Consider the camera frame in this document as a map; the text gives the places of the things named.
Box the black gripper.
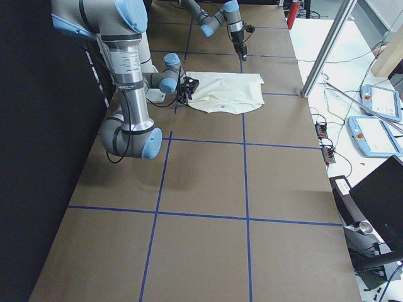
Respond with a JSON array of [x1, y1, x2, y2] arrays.
[[230, 30, 247, 60], [178, 77, 200, 104]]

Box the cream long-sleeve cat shirt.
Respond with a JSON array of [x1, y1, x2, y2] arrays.
[[186, 71, 264, 115]]

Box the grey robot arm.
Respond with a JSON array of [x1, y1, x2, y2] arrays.
[[178, 0, 255, 62], [51, 1, 198, 159]]

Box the red cylinder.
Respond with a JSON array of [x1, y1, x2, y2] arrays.
[[287, 0, 300, 30]]

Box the black orange connector hub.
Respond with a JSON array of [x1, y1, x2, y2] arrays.
[[314, 121, 329, 140]]

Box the far blue teach pendant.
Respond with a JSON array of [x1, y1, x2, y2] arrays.
[[361, 84, 402, 122]]

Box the blue teach pendant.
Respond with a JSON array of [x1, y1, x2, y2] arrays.
[[361, 84, 402, 122], [347, 116, 402, 158]]

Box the wooden board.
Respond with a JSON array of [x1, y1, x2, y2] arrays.
[[372, 26, 403, 77]]

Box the near blue teach pendant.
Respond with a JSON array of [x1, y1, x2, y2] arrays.
[[347, 116, 402, 158]]

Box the black box with white label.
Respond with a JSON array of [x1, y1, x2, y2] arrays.
[[329, 176, 371, 227]]

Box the black monitor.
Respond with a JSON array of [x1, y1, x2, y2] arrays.
[[349, 155, 402, 250]]

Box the steel cup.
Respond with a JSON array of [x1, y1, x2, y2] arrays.
[[357, 221, 373, 235]]

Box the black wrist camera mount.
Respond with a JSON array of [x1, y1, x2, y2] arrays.
[[243, 25, 255, 34]]

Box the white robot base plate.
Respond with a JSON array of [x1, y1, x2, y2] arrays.
[[138, 32, 165, 103]]

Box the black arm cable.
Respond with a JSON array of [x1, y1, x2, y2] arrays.
[[105, 67, 186, 164]]

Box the grey aluminium frame post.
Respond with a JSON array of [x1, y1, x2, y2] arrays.
[[300, 0, 357, 98]]

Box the black cables on table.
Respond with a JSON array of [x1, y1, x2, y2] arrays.
[[297, 18, 403, 177]]

